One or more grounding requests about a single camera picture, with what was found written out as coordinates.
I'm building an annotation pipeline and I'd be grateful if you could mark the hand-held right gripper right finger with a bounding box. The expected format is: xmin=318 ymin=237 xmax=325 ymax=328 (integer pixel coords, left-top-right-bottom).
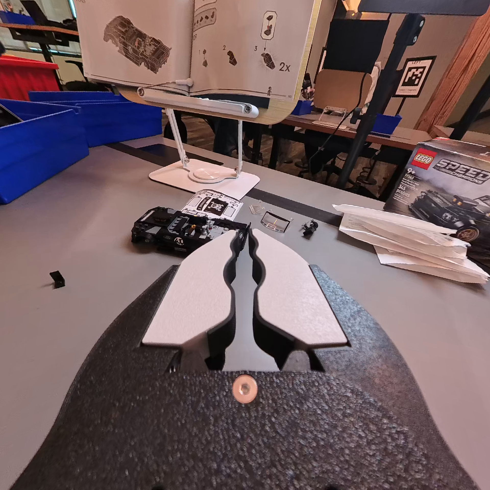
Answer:
xmin=247 ymin=229 xmax=348 ymax=371

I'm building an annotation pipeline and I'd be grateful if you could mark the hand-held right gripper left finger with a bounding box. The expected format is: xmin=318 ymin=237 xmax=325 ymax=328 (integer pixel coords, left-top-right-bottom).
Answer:
xmin=142 ymin=229 xmax=239 ymax=371

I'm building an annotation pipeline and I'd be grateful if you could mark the black lego car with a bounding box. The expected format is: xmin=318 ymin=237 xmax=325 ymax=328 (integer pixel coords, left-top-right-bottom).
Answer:
xmin=131 ymin=207 xmax=251 ymax=261

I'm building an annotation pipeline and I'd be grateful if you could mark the large blue plastic bin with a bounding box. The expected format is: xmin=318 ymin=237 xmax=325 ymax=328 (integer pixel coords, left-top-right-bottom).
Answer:
xmin=0 ymin=99 xmax=89 ymax=204

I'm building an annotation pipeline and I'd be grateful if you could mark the transparent lego windshield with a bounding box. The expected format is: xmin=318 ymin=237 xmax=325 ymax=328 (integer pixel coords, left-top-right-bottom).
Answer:
xmin=260 ymin=214 xmax=295 ymax=232

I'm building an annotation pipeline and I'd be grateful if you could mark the lego set box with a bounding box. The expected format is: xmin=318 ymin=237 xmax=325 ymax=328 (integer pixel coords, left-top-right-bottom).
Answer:
xmin=383 ymin=137 xmax=490 ymax=268

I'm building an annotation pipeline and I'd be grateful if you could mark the lego instruction booklet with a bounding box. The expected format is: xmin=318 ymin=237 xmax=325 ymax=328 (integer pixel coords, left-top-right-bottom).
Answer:
xmin=75 ymin=0 xmax=321 ymax=102

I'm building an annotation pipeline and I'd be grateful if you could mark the white sticker sheet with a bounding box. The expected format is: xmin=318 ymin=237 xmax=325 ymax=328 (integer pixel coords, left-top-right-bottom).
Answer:
xmin=181 ymin=189 xmax=244 ymax=221

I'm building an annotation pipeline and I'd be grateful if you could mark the pile of white paper bags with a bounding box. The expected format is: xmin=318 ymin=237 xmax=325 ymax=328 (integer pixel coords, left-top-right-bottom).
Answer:
xmin=332 ymin=204 xmax=490 ymax=285

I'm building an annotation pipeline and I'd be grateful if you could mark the white book stand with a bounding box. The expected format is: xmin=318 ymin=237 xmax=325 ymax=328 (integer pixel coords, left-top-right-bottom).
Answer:
xmin=122 ymin=0 xmax=322 ymax=199

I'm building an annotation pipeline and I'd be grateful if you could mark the wooden desk with black legs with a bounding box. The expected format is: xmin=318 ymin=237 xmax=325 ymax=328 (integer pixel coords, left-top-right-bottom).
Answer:
xmin=0 ymin=21 xmax=81 ymax=92
xmin=283 ymin=113 xmax=433 ymax=150

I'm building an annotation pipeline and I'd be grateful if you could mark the small blue bin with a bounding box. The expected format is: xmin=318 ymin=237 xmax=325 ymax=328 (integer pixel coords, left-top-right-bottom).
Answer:
xmin=369 ymin=113 xmax=402 ymax=134

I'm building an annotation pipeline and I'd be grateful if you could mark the black tripod pole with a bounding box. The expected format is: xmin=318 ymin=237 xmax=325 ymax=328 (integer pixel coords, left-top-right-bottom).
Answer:
xmin=337 ymin=13 xmax=425 ymax=188

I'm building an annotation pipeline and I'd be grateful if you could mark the beige book stand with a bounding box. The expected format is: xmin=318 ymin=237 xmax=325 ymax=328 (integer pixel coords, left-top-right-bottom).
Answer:
xmin=314 ymin=69 xmax=375 ymax=129

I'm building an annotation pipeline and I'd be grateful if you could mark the printed tag sign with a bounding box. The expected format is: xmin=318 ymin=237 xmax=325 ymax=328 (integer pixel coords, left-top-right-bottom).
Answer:
xmin=400 ymin=57 xmax=437 ymax=98

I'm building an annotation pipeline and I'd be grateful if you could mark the red plastic bin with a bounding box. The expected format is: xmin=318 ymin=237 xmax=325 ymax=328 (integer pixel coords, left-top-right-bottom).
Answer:
xmin=0 ymin=55 xmax=62 ymax=101

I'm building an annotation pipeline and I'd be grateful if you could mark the black cable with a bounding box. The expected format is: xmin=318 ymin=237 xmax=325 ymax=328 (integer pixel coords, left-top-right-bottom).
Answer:
xmin=308 ymin=71 xmax=377 ymax=165

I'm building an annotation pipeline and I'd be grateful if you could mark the wooden post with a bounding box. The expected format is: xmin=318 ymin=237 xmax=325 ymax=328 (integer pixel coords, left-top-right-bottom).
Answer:
xmin=415 ymin=11 xmax=490 ymax=134

